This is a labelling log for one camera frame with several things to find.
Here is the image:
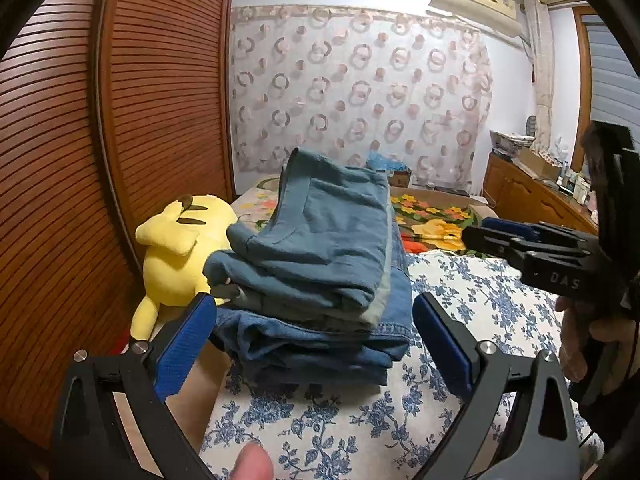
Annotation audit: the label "person's left hand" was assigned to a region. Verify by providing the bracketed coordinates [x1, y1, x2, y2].
[235, 442, 275, 480]

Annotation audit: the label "colourful floral blanket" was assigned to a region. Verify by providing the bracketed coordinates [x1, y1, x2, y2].
[235, 180, 501, 261]

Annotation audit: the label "blue cloth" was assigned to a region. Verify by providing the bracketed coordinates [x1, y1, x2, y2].
[367, 152, 411, 173]

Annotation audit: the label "wooden louvered wardrobe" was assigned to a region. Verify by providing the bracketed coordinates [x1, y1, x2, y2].
[0, 0, 236, 461]

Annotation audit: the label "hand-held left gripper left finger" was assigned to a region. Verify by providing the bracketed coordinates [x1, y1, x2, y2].
[50, 292, 218, 480]

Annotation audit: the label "grey window shutter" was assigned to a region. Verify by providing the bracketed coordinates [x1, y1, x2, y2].
[582, 15, 631, 126]

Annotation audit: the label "wooden window frame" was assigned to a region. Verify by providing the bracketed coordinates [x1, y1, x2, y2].
[572, 2, 601, 171]

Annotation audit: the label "white blue floral sheet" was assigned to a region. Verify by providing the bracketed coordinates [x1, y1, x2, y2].
[197, 250, 606, 480]

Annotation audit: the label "open cardboard box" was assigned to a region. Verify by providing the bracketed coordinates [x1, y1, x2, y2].
[520, 147, 561, 181]

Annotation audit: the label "group of small bottles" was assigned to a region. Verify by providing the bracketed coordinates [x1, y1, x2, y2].
[560, 160, 598, 206]

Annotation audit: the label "person's right hand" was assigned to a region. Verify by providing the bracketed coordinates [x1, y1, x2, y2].
[555, 295, 640, 386]

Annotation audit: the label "wooden cabinet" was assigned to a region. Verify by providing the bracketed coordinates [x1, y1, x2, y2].
[482, 152, 601, 236]

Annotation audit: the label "grey pants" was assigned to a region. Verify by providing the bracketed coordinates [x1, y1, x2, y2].
[210, 280, 391, 333]

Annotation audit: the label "beige side curtain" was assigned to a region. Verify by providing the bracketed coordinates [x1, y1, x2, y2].
[522, 0, 557, 153]

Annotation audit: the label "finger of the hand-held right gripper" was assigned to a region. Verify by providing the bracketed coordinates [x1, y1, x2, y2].
[461, 226, 533, 262]
[480, 217, 596, 250]

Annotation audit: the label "ring patterned curtain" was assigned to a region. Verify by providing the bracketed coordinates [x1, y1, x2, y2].
[230, 4, 493, 196]

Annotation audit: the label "blue jeans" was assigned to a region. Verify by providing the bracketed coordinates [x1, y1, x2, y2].
[215, 220, 413, 388]

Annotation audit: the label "patterned box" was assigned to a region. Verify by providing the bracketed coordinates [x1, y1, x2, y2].
[489, 129, 536, 161]

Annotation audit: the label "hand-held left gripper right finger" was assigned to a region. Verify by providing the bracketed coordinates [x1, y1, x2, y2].
[412, 291, 583, 480]

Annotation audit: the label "yellow plush toy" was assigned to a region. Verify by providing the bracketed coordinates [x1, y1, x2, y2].
[131, 194, 238, 341]

